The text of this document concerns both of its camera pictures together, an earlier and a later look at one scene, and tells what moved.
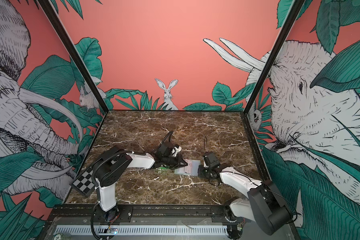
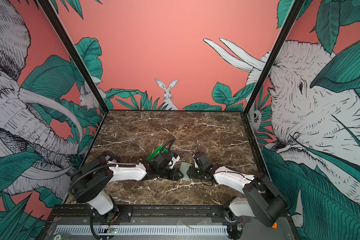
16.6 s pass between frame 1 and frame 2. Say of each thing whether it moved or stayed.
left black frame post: stayed
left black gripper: moved
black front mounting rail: stayed
